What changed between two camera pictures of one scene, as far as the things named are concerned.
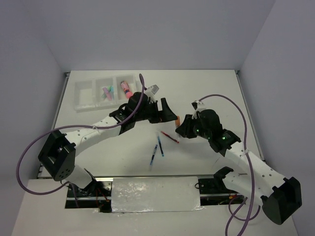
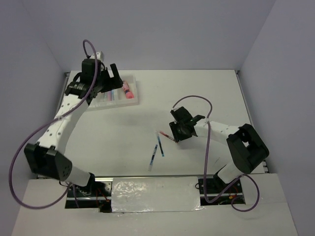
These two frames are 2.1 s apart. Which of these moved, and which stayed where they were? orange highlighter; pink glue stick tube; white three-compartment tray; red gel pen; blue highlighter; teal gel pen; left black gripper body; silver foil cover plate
Moved: left black gripper body; orange highlighter
Stayed: white three-compartment tray; pink glue stick tube; teal gel pen; silver foil cover plate; blue highlighter; red gel pen
